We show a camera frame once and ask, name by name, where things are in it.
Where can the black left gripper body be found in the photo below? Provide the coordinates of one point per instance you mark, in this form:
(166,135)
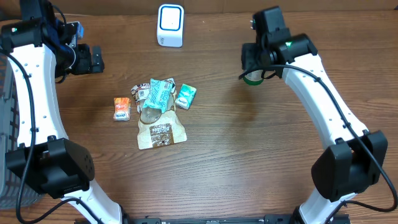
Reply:
(83,64)

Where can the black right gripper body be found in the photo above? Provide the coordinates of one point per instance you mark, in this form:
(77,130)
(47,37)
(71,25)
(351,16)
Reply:
(254,58)

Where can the orange small packet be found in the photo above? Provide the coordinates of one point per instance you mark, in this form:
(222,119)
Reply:
(122,109)

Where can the green tissue packet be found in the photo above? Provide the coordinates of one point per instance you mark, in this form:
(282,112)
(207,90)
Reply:
(186,96)

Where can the teal snack packet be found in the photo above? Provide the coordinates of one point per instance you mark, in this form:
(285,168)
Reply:
(159,94)

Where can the beige snack bag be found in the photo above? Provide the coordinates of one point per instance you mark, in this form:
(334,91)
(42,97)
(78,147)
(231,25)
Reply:
(155,127)

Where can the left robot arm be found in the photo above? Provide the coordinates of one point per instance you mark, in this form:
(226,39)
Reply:
(42,50)

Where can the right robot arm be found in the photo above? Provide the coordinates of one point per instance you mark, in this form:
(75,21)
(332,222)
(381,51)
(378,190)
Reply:
(353,156)

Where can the white barcode scanner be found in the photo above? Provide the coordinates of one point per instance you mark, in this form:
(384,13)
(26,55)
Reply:
(170,25)

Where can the grey plastic shopping basket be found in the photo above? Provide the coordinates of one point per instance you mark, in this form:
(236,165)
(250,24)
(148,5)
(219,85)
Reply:
(10,183)

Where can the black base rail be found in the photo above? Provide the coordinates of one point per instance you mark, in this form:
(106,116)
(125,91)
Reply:
(211,220)

